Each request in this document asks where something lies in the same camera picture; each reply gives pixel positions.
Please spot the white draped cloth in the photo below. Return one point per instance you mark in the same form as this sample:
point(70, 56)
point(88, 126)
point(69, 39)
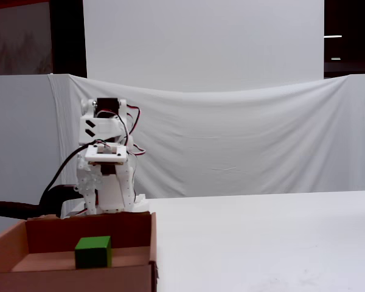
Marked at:
point(231, 137)

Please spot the grey partition panel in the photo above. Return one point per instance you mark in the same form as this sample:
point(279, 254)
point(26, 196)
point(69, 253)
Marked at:
point(18, 137)

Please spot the black post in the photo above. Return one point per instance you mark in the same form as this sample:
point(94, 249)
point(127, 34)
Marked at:
point(68, 36)

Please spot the white backdrop board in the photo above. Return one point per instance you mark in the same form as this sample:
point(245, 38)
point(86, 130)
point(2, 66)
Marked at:
point(200, 39)

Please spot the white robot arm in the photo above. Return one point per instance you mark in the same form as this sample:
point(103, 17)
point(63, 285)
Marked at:
point(105, 129)

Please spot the brown wooden panel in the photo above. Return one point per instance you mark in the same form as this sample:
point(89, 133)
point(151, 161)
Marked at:
point(21, 39)

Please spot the white wrist camera mount plate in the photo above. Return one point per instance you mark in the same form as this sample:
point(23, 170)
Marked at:
point(92, 156)

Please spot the green cube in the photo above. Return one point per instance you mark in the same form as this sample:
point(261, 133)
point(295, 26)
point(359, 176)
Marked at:
point(92, 252)

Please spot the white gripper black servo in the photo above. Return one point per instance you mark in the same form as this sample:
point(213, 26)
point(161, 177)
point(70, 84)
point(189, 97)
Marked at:
point(110, 194)

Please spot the brown cardboard box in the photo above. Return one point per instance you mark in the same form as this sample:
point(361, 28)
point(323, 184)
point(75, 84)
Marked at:
point(79, 280)

